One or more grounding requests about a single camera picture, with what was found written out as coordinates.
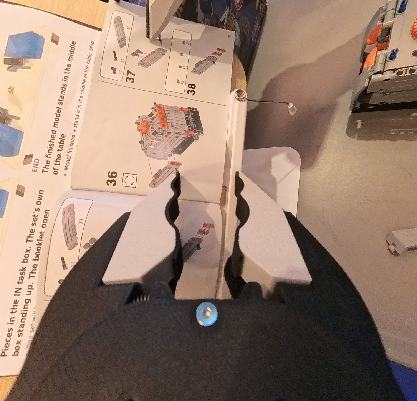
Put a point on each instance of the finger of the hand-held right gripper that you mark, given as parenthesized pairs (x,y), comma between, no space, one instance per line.
(166,7)

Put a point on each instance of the grey orange toy block model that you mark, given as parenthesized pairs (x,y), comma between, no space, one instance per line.
(394,49)

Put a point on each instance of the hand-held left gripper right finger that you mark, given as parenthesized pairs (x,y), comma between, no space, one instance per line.
(270,244)

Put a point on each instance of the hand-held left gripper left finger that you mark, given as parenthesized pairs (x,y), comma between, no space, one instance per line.
(140,244)

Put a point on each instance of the blue robot kit box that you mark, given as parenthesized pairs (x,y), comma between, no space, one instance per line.
(241,16)

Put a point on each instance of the instruction booklet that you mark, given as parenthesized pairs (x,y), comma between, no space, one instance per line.
(130,82)

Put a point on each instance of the small grey block panel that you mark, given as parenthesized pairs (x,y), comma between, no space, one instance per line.
(402,241)

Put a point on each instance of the printed task sheet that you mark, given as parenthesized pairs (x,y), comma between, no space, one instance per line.
(32,114)

